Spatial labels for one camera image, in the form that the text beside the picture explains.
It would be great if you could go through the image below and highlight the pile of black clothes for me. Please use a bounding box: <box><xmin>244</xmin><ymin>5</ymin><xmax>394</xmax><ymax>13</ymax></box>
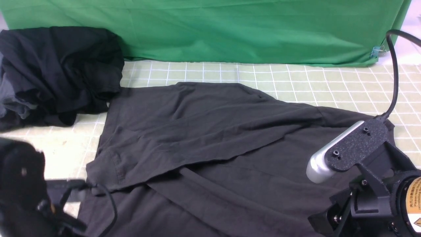
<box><xmin>0</xmin><ymin>26</ymin><xmax>124</xmax><ymax>132</ymax></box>

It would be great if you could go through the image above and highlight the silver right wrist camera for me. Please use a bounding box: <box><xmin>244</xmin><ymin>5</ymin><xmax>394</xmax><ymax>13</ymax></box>
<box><xmin>306</xmin><ymin>119</ymin><xmax>388</xmax><ymax>184</ymax></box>

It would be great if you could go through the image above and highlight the green backdrop cloth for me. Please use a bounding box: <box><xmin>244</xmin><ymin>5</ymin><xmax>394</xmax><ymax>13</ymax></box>
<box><xmin>1</xmin><ymin>0</ymin><xmax>411</xmax><ymax>67</ymax></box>

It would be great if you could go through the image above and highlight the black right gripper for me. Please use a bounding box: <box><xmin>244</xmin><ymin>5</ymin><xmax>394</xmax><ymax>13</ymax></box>
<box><xmin>308</xmin><ymin>142</ymin><xmax>421</xmax><ymax>237</ymax></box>

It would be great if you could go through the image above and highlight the blue binder clip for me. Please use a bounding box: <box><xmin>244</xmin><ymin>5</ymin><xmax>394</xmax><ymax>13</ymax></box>
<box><xmin>370</xmin><ymin>45</ymin><xmax>387</xmax><ymax>58</ymax></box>

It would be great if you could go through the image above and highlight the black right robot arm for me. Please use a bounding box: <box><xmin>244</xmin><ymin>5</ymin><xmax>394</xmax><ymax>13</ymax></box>
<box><xmin>308</xmin><ymin>142</ymin><xmax>420</xmax><ymax>237</ymax></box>

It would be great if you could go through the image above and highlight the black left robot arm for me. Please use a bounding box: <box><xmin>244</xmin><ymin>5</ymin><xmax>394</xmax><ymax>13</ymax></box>
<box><xmin>0</xmin><ymin>138</ymin><xmax>88</xmax><ymax>237</ymax></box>

